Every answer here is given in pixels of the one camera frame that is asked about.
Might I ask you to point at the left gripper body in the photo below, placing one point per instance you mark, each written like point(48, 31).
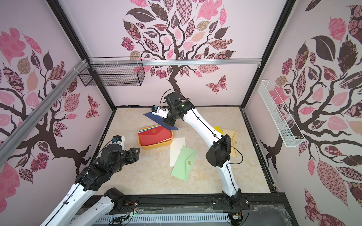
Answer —
point(130, 157)

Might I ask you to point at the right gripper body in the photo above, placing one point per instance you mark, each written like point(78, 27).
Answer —
point(170, 120)

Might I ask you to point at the navy blue envelope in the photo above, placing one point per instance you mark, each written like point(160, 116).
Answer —
point(159, 120)

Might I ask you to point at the red envelope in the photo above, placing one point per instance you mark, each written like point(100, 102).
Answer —
point(154, 135)

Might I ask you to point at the yellow plastic storage box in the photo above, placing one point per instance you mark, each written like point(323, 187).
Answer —
point(156, 145)

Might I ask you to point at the white envelope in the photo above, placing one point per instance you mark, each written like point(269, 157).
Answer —
point(175, 149)

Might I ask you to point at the light green envelope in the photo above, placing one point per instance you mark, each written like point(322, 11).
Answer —
point(184, 163)

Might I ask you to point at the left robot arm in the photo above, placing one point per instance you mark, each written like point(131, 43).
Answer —
point(113, 158)

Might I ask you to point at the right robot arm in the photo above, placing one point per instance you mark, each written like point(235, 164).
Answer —
point(219, 153)

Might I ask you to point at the yellow envelope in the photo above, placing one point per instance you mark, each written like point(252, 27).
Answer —
point(218, 129)

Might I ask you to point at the beige envelope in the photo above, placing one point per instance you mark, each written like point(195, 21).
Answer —
point(234, 141)

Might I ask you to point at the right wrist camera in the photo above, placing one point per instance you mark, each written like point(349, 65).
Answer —
point(159, 111)

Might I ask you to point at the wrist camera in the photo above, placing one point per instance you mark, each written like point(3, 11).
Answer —
point(159, 111)
point(118, 140)

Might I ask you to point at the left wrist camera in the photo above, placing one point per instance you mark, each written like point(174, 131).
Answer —
point(118, 140)

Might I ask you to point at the white cable duct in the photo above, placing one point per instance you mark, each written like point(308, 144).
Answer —
point(163, 219)

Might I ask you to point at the black wire basket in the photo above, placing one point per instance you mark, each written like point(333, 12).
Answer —
point(113, 71)

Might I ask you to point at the aluminium rail back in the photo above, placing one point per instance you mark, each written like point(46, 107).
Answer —
point(187, 62)

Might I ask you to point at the aluminium rail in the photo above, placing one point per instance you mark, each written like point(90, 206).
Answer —
point(187, 62)
point(15, 138)

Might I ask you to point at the white wire shelf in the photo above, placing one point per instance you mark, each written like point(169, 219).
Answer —
point(274, 98)

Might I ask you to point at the aluminium rail left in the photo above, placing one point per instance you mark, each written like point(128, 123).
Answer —
point(15, 138)

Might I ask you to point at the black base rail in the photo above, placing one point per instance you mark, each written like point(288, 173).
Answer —
point(218, 201)

